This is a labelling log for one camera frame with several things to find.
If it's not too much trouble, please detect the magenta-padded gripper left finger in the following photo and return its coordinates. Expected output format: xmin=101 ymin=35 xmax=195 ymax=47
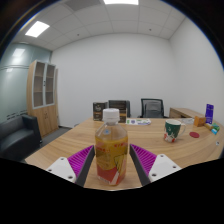
xmin=45 ymin=145 xmax=96 ymax=188

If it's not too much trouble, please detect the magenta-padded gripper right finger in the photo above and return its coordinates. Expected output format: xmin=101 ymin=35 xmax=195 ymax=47
xmin=129 ymin=143 xmax=183 ymax=187

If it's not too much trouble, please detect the yellow drink bottle white cap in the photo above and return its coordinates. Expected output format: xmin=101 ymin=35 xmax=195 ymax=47
xmin=94 ymin=107 xmax=129 ymax=187

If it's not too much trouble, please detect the white printed leaflet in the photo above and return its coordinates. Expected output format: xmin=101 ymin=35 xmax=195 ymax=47
xmin=125 ymin=117 xmax=152 ymax=127

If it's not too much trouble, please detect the green and white mug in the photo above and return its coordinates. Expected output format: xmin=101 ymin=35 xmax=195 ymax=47
xmin=163 ymin=118 xmax=187 ymax=144

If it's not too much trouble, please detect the small dark printed box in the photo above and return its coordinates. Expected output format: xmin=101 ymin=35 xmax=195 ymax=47
xmin=92 ymin=101 xmax=108 ymax=122

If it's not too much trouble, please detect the black mesh office chair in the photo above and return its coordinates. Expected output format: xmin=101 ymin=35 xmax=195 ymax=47
xmin=138 ymin=97 xmax=169 ymax=119

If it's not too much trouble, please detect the flat round red coaster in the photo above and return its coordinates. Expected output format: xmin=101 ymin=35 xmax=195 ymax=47
xmin=188 ymin=131 xmax=201 ymax=139

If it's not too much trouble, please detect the wooden glass-door shelf cabinet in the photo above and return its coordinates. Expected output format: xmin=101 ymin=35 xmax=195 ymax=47
xmin=26 ymin=59 xmax=60 ymax=138

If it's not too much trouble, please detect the white paper card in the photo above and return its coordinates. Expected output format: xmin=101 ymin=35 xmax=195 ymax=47
xmin=181 ymin=118 xmax=196 ymax=126

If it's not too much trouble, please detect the orange cardboard box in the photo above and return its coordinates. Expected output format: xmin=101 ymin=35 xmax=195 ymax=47
xmin=193 ymin=115 xmax=207 ymax=128

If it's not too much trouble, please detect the black leather sofa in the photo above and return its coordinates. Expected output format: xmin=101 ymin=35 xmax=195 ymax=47
xmin=0 ymin=114 xmax=43 ymax=163

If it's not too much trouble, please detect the purple upright box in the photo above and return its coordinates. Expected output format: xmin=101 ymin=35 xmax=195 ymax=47
xmin=204 ymin=103 xmax=215 ymax=125

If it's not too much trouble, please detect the rectangular ceiling light panel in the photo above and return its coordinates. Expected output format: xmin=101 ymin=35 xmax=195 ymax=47
xmin=24 ymin=20 xmax=51 ymax=39
xmin=102 ymin=0 xmax=140 ymax=6

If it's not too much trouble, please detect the ceiling air vent grille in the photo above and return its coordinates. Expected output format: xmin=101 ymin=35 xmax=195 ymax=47
xmin=64 ymin=0 xmax=101 ymax=11

